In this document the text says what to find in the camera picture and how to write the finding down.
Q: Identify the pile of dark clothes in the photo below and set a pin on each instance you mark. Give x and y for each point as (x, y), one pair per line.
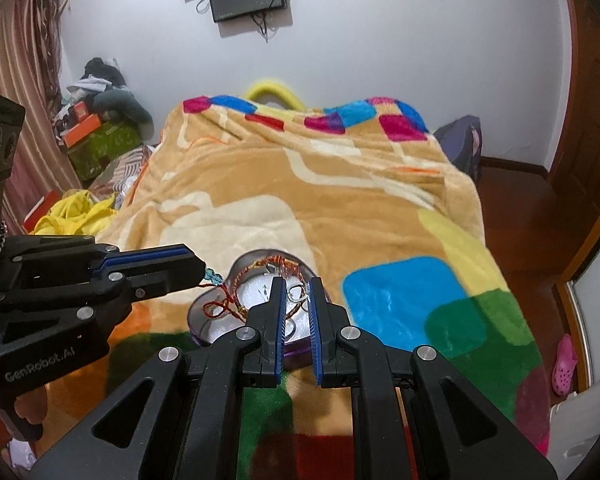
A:
(102, 72)

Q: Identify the striped bedsheet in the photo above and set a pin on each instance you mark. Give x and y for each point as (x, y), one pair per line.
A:
(125, 175)

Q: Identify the pink clog shoe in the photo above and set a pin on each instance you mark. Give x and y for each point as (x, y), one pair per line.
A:
(564, 365)

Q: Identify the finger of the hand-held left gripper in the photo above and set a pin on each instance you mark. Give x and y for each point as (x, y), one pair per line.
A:
(150, 252)
(165, 277)

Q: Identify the yellow foam hoop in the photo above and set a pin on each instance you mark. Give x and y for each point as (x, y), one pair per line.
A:
(260, 89)

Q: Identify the brown wooden door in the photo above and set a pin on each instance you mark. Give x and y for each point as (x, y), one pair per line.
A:
(590, 110)

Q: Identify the purple heart-shaped tin box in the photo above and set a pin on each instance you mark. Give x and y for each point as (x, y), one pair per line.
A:
(212, 327)

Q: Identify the colourful patchwork plush blanket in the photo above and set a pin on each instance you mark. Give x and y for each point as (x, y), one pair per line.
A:
(330, 200)

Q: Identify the brown striped curtain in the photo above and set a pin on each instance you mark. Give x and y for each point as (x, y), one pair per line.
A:
(25, 85)

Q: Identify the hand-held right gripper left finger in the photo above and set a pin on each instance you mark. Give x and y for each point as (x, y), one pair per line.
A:
(280, 330)

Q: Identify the yellow crumpled cloth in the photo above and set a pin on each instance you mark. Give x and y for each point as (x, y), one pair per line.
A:
(75, 212)

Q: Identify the flat red box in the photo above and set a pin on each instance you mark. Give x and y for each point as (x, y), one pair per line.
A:
(40, 210)

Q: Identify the white paper scrap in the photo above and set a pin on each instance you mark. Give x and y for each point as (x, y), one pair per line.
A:
(20, 452)

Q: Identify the grey purple backpack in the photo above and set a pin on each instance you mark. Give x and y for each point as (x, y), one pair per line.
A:
(457, 145)

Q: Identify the orange cardboard box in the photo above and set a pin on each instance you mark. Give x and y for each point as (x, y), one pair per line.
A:
(82, 132)

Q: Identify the small red box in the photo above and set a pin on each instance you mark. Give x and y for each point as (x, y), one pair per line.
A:
(80, 110)

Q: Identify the white plastic container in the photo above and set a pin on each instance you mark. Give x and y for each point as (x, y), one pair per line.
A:
(572, 425)

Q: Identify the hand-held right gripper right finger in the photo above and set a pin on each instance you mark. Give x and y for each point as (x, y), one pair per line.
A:
(316, 335)

